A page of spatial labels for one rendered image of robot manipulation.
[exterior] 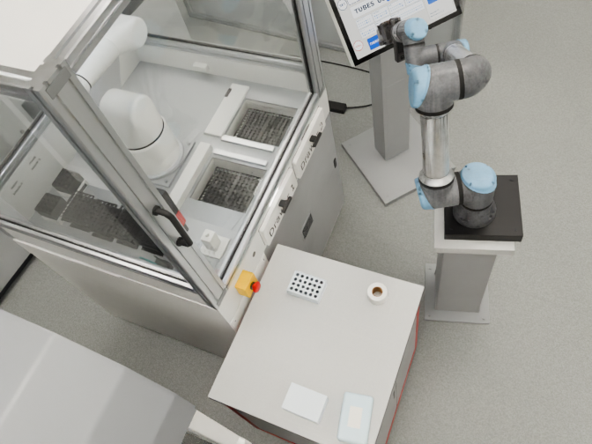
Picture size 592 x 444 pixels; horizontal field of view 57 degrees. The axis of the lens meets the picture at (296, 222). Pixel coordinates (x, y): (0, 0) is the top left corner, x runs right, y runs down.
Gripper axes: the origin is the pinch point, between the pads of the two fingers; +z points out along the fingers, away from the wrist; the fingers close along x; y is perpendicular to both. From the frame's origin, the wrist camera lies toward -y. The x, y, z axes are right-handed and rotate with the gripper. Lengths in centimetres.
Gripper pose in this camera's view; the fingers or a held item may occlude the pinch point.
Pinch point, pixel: (382, 40)
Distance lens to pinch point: 234.7
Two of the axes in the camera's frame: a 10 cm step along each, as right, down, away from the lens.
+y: -4.1, -8.5, -3.2
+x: -8.8, 4.6, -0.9
